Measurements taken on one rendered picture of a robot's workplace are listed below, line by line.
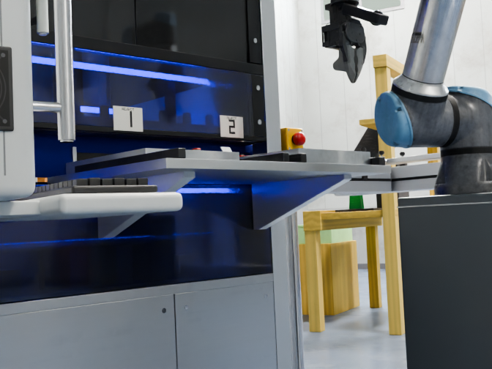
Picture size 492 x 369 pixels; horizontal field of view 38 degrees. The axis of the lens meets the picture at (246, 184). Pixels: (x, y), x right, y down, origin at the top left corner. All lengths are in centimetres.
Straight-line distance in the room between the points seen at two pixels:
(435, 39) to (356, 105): 904
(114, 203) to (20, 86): 21
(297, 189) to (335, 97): 876
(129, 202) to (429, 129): 69
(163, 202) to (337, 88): 959
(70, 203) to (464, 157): 86
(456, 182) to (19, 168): 91
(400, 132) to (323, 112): 921
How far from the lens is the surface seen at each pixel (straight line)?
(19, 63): 104
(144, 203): 108
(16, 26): 105
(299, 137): 212
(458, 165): 156
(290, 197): 190
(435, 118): 150
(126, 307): 176
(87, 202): 104
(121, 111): 177
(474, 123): 156
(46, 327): 166
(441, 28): 145
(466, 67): 1009
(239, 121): 200
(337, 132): 1055
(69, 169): 175
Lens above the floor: 75
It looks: 3 degrees up
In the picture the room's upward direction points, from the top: 3 degrees counter-clockwise
